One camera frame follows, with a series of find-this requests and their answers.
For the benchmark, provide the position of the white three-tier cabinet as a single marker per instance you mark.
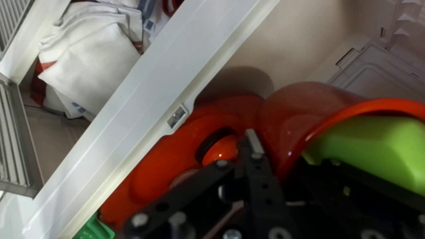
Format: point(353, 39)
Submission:
point(372, 46)

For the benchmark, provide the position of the green object inside mug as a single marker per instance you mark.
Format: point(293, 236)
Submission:
point(388, 147)

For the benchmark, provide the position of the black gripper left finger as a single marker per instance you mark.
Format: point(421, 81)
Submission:
point(186, 211)

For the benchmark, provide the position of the red mug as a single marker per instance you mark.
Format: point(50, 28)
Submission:
point(285, 122)

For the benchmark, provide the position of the white folded cloth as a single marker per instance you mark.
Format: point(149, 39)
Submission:
point(86, 55)

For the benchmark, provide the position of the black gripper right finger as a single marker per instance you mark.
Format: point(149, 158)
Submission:
point(264, 212)

